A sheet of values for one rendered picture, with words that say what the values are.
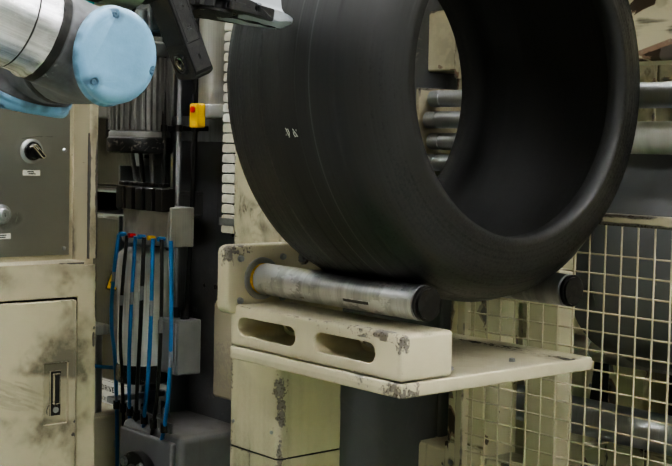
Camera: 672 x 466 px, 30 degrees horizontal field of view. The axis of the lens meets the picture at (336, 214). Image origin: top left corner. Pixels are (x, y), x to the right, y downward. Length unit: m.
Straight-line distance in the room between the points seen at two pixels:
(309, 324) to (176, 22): 0.47
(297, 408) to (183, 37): 0.72
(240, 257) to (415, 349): 0.35
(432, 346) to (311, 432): 0.43
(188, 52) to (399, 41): 0.25
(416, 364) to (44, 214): 0.76
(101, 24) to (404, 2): 0.45
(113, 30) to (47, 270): 0.91
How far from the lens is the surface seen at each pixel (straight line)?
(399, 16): 1.48
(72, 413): 2.08
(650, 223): 1.91
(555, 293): 1.76
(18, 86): 1.29
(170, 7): 1.40
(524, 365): 1.71
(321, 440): 1.97
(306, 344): 1.67
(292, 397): 1.91
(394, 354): 1.54
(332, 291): 1.66
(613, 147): 1.77
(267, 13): 1.47
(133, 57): 1.18
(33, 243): 2.06
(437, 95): 2.20
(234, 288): 1.79
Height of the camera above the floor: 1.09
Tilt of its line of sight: 3 degrees down
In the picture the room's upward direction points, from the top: 1 degrees clockwise
